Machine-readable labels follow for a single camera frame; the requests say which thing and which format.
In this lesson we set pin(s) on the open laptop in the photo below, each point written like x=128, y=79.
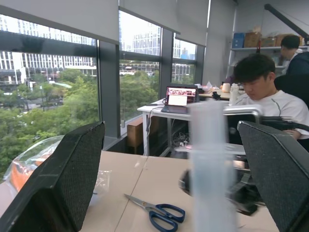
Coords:
x=178, y=100

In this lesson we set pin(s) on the white wall shelf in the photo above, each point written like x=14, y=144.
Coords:
x=253, y=48

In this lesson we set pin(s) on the narrow grey roller blind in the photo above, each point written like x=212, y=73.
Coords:
x=193, y=24

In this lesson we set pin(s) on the large cardboard box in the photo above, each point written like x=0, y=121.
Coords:
x=252, y=39

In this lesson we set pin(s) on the person in white shirt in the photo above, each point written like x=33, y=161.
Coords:
x=272, y=101

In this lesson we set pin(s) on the person in dark hoodie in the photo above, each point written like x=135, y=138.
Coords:
x=298, y=62

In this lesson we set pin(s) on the black diagonal beam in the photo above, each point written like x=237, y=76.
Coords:
x=287, y=20

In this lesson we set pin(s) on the blue storage box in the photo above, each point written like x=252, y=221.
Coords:
x=238, y=40

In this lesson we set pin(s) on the clear bag with orange contents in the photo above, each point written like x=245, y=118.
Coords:
x=24, y=169

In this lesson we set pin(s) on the wide grey roller blind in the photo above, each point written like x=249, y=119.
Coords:
x=60, y=17

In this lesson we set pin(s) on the small cardboard box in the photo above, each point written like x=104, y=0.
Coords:
x=268, y=42

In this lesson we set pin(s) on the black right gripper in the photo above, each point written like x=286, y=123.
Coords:
x=243, y=195

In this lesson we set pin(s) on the small clear plastic wrapper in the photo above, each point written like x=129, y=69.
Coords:
x=102, y=181

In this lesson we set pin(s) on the translucent plastic syringe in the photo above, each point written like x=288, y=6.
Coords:
x=210, y=169

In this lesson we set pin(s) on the brown wooden cabinet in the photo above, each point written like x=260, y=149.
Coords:
x=135, y=133

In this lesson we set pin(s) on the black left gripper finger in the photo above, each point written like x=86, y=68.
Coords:
x=60, y=178

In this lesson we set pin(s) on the beige jug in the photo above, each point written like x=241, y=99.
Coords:
x=226, y=88

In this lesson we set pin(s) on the white desk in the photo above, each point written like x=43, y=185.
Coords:
x=166, y=113

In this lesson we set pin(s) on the medium grey roller blind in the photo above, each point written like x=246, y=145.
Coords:
x=149, y=12

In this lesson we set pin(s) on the white bottle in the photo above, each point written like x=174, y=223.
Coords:
x=233, y=95

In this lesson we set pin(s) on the wooden desk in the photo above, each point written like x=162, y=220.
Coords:
x=207, y=94

